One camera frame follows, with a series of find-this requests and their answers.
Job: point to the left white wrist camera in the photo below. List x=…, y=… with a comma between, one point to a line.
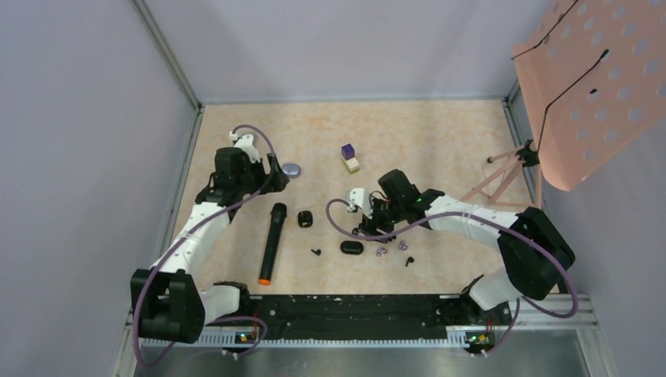
x=247, y=143

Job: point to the silver lilac oval case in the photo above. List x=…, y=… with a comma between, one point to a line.
x=292, y=170

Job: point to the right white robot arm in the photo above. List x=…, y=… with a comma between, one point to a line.
x=533, y=252

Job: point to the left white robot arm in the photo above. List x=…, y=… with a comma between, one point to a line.
x=166, y=303

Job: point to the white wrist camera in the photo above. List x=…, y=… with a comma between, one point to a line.
x=247, y=143
x=358, y=199

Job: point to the small black earbud case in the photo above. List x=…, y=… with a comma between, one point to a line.
x=305, y=219

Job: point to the black microphone orange end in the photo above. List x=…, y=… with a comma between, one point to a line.
x=278, y=215

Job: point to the purple white green brick stack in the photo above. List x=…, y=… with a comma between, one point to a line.
x=349, y=158

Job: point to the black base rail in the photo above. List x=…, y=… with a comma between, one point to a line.
x=365, y=318

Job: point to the pink perforated music stand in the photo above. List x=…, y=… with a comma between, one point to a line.
x=592, y=77

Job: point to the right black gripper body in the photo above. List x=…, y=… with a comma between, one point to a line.
x=385, y=216

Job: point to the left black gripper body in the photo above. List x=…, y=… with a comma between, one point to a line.
x=255, y=180

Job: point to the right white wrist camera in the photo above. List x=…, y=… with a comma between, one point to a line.
x=358, y=199

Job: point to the oval black charging case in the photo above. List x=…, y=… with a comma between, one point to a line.
x=351, y=247

